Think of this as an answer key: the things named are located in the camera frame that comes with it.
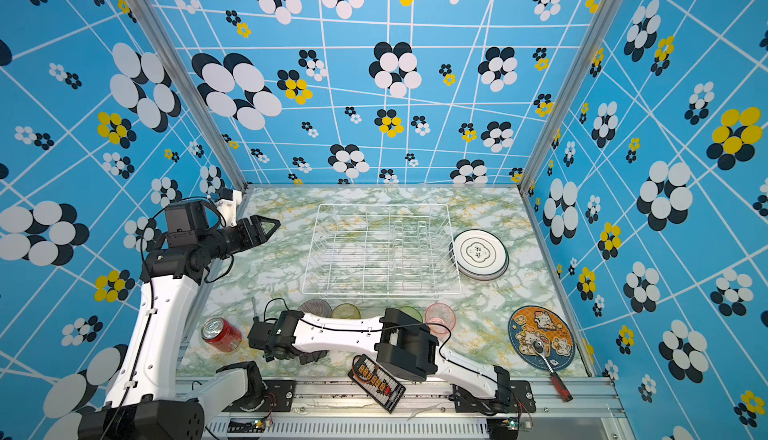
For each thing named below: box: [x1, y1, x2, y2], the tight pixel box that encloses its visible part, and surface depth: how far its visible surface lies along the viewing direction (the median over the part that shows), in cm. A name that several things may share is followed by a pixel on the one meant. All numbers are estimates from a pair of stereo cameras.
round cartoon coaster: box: [508, 305, 575, 371], surface depth 84 cm
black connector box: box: [347, 353, 406, 414], surface depth 76 cm
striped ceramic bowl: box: [297, 298, 332, 318], surface depth 86 cm
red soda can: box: [200, 317, 243, 353], surface depth 77 cm
